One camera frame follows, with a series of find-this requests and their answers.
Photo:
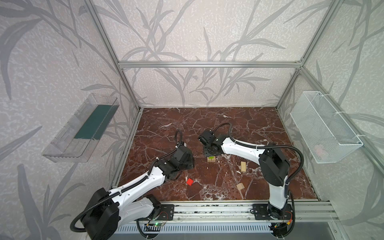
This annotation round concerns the wood block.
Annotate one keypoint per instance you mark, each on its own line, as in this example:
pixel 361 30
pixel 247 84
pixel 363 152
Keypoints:
pixel 211 161
pixel 243 167

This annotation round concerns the aluminium cage frame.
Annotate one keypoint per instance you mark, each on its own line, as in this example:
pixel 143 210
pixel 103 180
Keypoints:
pixel 299 66

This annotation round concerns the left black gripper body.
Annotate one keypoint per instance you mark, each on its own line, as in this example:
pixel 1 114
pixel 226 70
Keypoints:
pixel 186 163

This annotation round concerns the small wood cube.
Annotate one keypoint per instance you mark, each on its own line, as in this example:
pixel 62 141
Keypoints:
pixel 240 186

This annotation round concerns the white wire basket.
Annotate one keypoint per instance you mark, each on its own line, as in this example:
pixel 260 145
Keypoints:
pixel 321 124

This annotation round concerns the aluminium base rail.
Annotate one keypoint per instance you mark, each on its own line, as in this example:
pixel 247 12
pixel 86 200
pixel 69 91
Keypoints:
pixel 242 212

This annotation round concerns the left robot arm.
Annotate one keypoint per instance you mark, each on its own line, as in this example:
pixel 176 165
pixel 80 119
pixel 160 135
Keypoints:
pixel 108 210

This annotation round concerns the red block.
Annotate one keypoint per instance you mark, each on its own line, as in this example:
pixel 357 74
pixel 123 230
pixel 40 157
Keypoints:
pixel 190 182

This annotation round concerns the clear plastic wall bin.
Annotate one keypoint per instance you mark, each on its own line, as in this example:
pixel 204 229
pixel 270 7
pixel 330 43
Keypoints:
pixel 78 139

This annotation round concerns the pink object in basket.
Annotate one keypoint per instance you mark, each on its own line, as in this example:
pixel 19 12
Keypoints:
pixel 320 151

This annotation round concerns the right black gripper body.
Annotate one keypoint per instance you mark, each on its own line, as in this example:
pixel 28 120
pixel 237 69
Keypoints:
pixel 210 150

